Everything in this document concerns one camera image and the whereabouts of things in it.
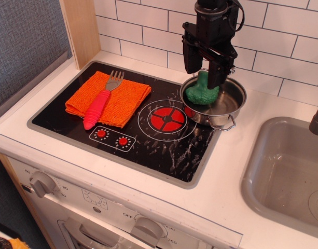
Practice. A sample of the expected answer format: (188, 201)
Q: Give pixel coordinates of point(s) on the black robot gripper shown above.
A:
(210, 38)

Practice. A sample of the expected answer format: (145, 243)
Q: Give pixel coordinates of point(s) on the green toy broccoli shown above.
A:
(199, 93)

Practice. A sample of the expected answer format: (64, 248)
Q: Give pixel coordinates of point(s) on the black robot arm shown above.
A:
(225, 3)

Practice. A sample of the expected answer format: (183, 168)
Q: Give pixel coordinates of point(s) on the stainless steel pot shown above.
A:
(220, 114)

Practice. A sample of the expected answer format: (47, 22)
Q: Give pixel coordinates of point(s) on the orange folded cloth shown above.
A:
(120, 106)

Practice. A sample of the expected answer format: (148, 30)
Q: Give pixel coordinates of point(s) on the black toy stove top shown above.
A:
(159, 139)

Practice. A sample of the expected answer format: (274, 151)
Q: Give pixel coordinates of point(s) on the grey plastic sink basin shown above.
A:
(281, 179)

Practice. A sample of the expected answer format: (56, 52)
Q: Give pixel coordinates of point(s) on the grey right oven knob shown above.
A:
(147, 231)

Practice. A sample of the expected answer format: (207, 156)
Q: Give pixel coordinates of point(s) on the grey oven knob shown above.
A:
(42, 184)
(147, 231)

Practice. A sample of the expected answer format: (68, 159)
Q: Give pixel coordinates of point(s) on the white toy oven front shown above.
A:
(73, 217)

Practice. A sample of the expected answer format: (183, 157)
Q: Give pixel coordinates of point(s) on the grey left oven knob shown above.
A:
(42, 184)

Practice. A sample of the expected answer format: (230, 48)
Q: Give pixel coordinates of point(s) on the orange yellow plush object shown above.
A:
(15, 244)

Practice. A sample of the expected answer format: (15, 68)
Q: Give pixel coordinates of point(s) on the fork with pink handle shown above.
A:
(95, 109)

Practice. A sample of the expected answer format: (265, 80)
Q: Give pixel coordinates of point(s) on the light wooden side post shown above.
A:
(82, 30)

